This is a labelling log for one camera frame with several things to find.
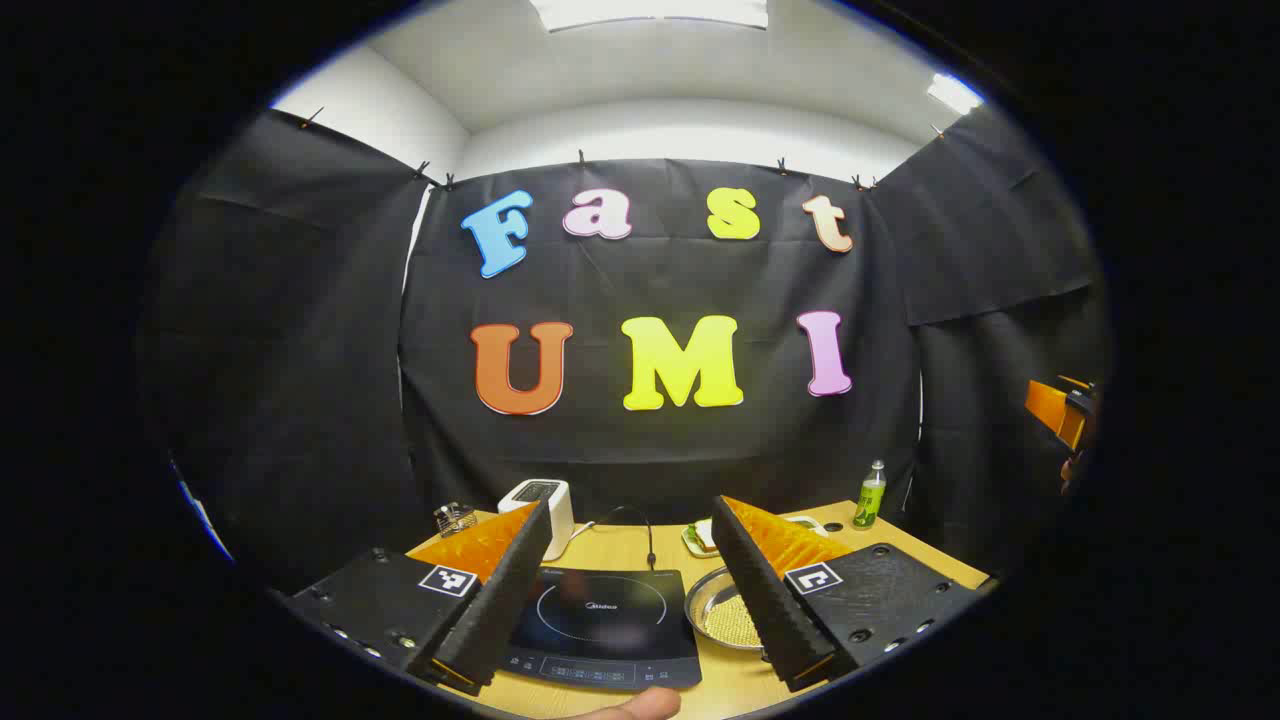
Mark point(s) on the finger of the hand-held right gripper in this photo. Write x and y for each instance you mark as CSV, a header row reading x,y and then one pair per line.
x,y
1055,410

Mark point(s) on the green drink bottle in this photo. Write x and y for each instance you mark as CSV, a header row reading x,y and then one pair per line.
x,y
868,500

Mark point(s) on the white toaster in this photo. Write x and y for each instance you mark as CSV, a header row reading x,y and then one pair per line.
x,y
555,510

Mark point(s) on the black induction cooktop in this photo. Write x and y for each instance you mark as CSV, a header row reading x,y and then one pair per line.
x,y
600,640

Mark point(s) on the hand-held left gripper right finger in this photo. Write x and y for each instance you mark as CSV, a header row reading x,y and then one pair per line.
x,y
760,600

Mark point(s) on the ceiling light panel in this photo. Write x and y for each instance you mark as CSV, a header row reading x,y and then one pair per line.
x,y
953,93
650,12

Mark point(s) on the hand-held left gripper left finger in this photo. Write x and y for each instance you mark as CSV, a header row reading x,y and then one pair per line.
x,y
505,600

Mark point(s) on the plate with sandwich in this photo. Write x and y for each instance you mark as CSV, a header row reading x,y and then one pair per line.
x,y
702,540

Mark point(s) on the pile of yellow soybeans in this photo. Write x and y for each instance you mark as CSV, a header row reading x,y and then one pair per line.
x,y
732,625

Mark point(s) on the black backdrop cloth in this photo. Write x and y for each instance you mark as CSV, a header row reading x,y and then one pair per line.
x,y
660,440

